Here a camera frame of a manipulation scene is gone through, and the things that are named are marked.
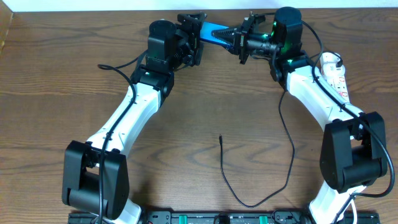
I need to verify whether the blue screen Galaxy smartphone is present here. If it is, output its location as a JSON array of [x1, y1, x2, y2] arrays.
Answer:
[[200, 22, 233, 50]]

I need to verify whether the black USB charging cable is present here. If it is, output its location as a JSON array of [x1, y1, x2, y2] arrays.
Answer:
[[218, 50, 344, 208]]

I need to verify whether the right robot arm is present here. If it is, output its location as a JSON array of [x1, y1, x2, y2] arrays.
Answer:
[[205, 7, 396, 223]]

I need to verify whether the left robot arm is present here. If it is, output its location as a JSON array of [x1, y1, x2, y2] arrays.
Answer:
[[62, 12, 206, 223]]

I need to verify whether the white power strip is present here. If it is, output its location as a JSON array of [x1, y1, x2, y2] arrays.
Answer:
[[320, 51, 349, 103]]

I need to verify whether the black right camera cable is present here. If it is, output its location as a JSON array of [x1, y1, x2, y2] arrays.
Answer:
[[254, 12, 396, 224]]

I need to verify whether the black camera cable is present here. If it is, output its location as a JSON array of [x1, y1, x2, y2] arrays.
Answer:
[[254, 12, 396, 224], [97, 49, 149, 224]]

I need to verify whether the black left camera cable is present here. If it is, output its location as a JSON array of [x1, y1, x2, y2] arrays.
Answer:
[[97, 49, 149, 224]]

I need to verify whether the white USB wall charger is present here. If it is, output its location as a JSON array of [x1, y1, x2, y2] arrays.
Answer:
[[322, 63, 346, 79]]

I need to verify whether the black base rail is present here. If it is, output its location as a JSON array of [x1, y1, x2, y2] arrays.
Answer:
[[67, 210, 381, 224]]

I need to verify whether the white power strip cord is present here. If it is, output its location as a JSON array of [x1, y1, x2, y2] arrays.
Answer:
[[348, 200, 358, 224]]

